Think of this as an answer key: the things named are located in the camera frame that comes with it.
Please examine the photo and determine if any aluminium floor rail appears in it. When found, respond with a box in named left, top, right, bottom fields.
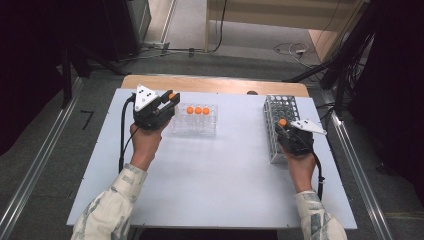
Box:
left=321, top=89, right=394, bottom=240
left=0, top=77, right=84, bottom=234

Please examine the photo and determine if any black metal stand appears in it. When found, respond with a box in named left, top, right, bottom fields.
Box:
left=60, top=46, right=74, bottom=109

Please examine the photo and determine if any bundle of black cables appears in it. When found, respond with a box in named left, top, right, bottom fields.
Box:
left=319, top=29, right=376, bottom=114

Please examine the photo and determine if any light wooden table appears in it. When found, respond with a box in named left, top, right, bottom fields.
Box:
left=120, top=74, right=310, bottom=98

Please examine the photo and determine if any clear acrylic tube rack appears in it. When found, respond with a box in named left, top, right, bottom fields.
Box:
left=171, top=102, right=219, bottom=137

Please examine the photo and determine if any dark cabinet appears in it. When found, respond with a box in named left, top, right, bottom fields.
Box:
left=103, top=0, right=153, bottom=63

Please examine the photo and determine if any black hanging cable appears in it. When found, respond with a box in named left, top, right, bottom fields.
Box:
left=186, top=0, right=229, bottom=54

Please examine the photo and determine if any person's right hand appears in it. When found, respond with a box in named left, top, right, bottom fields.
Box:
left=282, top=146, right=318, bottom=194

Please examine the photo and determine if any white floor cable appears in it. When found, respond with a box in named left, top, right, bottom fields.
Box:
left=273, top=41, right=321, bottom=69

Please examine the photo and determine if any grey power strip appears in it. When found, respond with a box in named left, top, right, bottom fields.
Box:
left=143, top=40, right=171, bottom=51

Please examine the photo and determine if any right hand-held gripper cable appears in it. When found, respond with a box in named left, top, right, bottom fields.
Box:
left=311, top=151, right=326, bottom=201

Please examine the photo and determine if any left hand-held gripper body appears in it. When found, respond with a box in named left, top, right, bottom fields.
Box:
left=132, top=83, right=177, bottom=131

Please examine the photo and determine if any black curtain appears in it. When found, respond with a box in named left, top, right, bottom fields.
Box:
left=348, top=0, right=424, bottom=201
left=0, top=0, right=111, bottom=156

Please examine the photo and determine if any perforated metal tube rack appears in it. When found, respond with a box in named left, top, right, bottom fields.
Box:
left=263, top=94, right=301, bottom=165

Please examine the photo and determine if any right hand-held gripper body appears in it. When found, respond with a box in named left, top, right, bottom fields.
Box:
left=278, top=119, right=328, bottom=157

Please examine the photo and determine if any hand-held gripper cable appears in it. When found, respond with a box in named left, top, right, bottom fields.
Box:
left=311, top=151, right=326, bottom=201
left=118, top=93, right=138, bottom=174

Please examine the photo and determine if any left hand-held gripper cable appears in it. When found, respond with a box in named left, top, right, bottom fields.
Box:
left=118, top=93, right=138, bottom=174

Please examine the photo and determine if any person's left hand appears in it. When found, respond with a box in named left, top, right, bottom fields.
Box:
left=129, top=118, right=168, bottom=172

